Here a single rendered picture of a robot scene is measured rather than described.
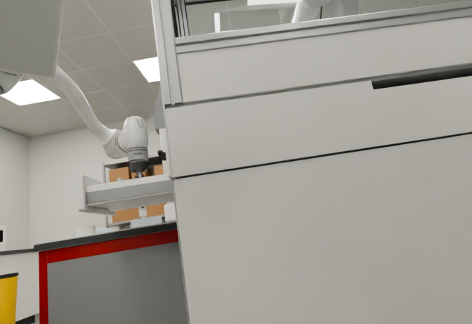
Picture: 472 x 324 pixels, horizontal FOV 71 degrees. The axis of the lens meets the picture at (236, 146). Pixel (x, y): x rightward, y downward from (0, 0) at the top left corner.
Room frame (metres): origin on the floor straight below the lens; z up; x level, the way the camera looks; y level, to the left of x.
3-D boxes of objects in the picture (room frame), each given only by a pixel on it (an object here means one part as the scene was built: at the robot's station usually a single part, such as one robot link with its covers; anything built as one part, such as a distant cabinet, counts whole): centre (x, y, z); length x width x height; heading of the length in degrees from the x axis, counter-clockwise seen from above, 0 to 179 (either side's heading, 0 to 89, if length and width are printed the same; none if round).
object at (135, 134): (1.43, 0.44, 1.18); 0.13 x 0.11 x 0.16; 47
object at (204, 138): (1.15, -0.31, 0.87); 1.02 x 0.95 x 0.14; 4
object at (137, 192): (1.14, 0.28, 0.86); 0.40 x 0.26 x 0.06; 94
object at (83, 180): (1.13, 0.49, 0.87); 0.29 x 0.02 x 0.11; 4
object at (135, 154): (1.42, 0.44, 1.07); 0.09 x 0.09 x 0.06
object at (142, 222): (1.42, 0.42, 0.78); 0.12 x 0.08 x 0.04; 109
